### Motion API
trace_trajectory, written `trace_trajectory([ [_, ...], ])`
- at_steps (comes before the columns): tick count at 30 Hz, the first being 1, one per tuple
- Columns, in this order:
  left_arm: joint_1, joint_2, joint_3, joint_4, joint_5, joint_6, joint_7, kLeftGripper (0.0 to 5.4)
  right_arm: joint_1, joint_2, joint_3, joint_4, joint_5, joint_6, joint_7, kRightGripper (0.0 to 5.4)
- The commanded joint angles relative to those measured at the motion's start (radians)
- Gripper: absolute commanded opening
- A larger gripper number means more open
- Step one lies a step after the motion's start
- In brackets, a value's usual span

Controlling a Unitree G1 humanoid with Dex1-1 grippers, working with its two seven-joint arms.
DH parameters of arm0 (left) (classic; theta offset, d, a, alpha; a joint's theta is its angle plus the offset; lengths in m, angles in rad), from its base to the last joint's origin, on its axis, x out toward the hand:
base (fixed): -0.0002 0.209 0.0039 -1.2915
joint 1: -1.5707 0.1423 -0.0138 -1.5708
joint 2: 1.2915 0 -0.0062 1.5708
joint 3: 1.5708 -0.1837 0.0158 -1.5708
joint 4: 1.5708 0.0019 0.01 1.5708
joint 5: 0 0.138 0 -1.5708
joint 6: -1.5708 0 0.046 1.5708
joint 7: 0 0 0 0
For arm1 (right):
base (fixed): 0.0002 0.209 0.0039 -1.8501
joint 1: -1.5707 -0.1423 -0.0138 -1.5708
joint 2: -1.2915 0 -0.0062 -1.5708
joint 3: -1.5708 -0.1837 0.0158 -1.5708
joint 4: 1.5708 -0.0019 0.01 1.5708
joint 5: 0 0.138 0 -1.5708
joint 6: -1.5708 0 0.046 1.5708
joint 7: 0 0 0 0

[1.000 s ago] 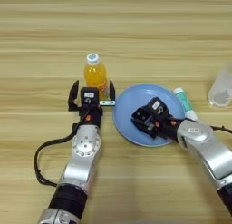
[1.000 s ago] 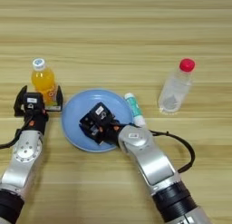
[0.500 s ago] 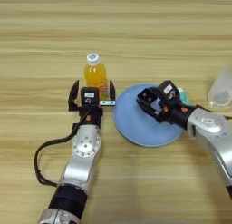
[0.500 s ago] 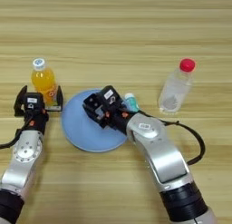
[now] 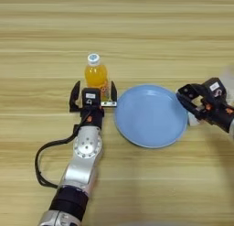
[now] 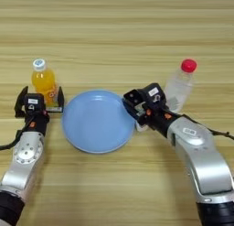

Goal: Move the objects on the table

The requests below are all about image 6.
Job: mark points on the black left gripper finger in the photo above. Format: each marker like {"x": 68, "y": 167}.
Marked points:
{"x": 61, "y": 98}
{"x": 19, "y": 107}

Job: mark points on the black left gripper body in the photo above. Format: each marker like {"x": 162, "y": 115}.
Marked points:
{"x": 37, "y": 123}

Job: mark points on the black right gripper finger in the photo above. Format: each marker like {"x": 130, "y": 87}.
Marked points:
{"x": 143, "y": 92}
{"x": 131, "y": 113}

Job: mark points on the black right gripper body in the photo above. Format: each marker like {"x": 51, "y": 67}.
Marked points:
{"x": 160, "y": 120}

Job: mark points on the orange juice bottle white cap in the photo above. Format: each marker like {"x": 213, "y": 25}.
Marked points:
{"x": 44, "y": 83}

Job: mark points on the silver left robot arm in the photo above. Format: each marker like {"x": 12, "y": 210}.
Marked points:
{"x": 23, "y": 162}

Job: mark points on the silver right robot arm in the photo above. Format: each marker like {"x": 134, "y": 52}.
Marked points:
{"x": 201, "y": 162}

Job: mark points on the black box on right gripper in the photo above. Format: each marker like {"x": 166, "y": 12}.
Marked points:
{"x": 154, "y": 95}

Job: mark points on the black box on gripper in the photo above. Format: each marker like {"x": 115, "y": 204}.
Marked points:
{"x": 154, "y": 95}
{"x": 34, "y": 102}

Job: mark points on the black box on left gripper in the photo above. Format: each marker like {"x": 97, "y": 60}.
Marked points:
{"x": 34, "y": 102}

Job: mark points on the blue round plate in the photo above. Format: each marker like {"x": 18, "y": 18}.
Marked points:
{"x": 97, "y": 123}

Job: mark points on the clear bottle red cap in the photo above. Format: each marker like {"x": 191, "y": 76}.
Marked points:
{"x": 181, "y": 86}

